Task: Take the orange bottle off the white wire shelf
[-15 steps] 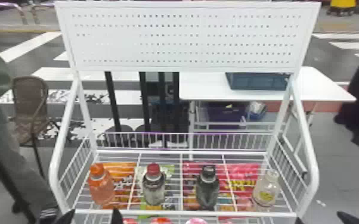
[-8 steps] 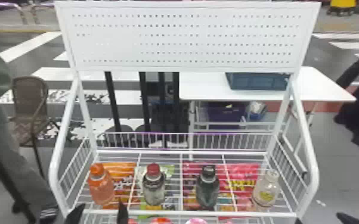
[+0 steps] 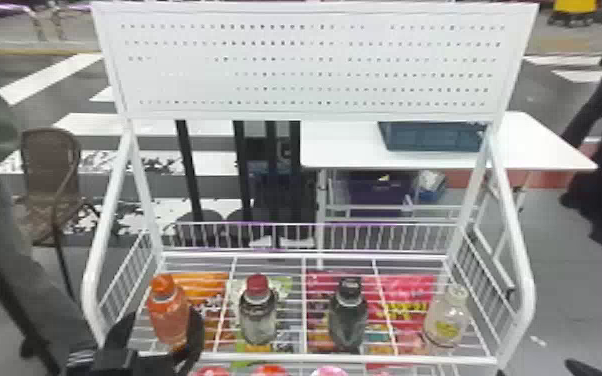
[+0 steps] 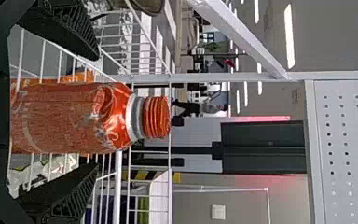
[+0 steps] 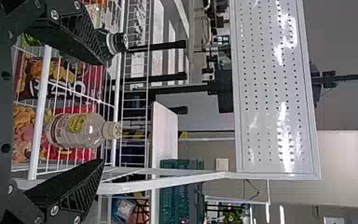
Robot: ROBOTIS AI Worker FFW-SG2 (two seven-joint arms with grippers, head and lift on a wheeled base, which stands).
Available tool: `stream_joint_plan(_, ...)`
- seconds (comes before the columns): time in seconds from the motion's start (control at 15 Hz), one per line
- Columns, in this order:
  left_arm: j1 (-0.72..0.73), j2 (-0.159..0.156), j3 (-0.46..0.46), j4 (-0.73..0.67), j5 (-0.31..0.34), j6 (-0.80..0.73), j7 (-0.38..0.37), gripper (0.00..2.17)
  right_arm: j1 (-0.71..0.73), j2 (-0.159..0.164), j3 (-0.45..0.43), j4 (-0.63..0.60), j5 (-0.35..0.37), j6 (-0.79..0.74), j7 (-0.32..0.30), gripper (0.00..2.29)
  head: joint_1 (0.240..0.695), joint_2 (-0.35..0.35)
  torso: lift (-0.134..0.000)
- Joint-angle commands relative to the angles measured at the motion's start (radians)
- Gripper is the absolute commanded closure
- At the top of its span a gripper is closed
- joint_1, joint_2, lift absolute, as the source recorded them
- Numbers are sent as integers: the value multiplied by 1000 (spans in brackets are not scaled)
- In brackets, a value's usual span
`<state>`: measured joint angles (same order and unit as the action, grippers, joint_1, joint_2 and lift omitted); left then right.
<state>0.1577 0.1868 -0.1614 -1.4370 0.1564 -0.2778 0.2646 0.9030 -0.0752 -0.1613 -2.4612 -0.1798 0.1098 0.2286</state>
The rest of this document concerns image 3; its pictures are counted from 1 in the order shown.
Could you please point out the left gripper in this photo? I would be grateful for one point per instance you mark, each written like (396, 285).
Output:
(133, 365)

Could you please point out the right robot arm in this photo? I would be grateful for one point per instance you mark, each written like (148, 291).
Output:
(587, 369)

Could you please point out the orange bottle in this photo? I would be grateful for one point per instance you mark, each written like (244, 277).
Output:
(168, 315)

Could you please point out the orange snack packet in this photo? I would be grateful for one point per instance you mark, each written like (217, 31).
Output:
(204, 286)

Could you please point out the grey bottle with red cap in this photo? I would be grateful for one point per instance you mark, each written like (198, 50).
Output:
(257, 315)

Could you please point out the red snack packet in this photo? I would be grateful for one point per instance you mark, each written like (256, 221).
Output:
(322, 286)
(408, 294)

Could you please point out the pink bottle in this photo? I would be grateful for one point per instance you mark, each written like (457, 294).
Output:
(329, 371)

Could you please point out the black bottle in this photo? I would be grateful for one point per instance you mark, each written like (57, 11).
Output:
(348, 317)

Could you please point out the brown chair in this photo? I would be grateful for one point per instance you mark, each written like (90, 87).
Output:
(49, 178)

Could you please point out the purple crate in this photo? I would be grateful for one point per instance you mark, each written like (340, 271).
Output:
(377, 194)

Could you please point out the clear bottle with yellow label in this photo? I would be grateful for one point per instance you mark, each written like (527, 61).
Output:
(445, 323)

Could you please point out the blue tray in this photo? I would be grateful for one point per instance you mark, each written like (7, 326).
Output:
(432, 136)

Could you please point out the white side table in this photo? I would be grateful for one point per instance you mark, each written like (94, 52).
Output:
(532, 147)

